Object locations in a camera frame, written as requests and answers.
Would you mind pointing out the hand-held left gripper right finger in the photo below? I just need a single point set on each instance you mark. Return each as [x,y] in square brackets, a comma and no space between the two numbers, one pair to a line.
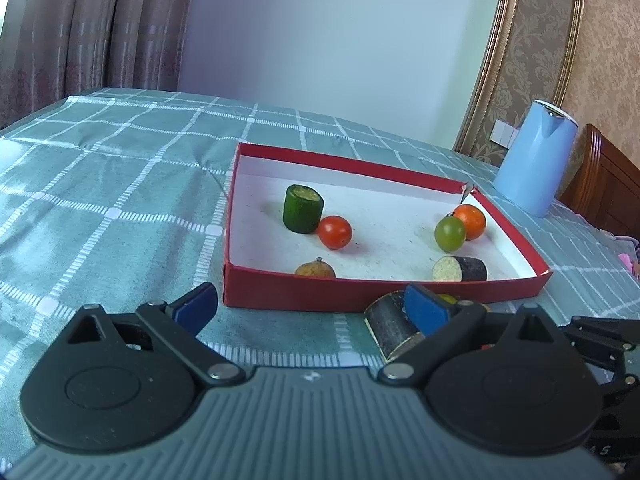
[425,310]

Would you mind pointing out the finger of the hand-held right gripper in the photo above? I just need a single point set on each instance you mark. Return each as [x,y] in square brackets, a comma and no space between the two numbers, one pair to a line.
[605,340]

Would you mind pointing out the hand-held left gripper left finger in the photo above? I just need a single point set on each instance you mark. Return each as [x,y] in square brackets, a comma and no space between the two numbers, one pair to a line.
[195,307]

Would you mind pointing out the large dark eggplant piece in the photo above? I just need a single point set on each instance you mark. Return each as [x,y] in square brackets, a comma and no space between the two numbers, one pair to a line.
[392,327]

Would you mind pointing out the small dark eggplant piece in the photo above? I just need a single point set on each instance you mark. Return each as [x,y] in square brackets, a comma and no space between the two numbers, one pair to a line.
[462,268]

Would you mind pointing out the red cardboard box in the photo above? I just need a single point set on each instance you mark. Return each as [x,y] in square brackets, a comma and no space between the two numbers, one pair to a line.
[380,245]

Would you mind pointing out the green cherry tomato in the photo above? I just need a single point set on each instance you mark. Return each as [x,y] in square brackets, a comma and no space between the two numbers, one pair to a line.
[449,233]

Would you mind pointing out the orange cherry tomato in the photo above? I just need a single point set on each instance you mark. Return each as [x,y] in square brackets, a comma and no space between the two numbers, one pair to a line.
[471,221]

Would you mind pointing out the large brown longan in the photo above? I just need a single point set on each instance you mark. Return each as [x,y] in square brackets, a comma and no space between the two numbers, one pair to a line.
[315,269]

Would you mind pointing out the red cherry tomato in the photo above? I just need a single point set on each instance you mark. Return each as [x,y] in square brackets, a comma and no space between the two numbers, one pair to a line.
[335,232]

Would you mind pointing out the green cucumber piece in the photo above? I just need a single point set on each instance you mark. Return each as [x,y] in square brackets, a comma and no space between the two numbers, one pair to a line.
[302,208]

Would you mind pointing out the yellow-green cherry tomato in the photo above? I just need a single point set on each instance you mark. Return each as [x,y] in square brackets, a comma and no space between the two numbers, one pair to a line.
[448,299]

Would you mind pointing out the pink cloth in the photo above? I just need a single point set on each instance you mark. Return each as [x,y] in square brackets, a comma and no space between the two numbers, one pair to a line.
[629,260]

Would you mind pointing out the green checked tablecloth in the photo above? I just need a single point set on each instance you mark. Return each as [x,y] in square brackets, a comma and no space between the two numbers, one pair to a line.
[110,210]

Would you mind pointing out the wooden chair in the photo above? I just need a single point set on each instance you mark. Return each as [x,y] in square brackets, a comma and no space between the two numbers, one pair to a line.
[605,185]

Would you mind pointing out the blue electric kettle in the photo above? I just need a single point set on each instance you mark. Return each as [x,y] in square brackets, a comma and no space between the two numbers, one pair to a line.
[532,160]

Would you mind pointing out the brown patterned curtain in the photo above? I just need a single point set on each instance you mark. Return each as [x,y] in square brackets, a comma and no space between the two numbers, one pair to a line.
[90,25]

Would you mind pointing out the white wall switch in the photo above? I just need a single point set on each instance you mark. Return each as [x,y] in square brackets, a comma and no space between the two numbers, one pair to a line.
[504,133]

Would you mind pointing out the gold wall frame moulding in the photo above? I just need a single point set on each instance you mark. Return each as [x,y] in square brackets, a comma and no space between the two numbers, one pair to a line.
[500,55]

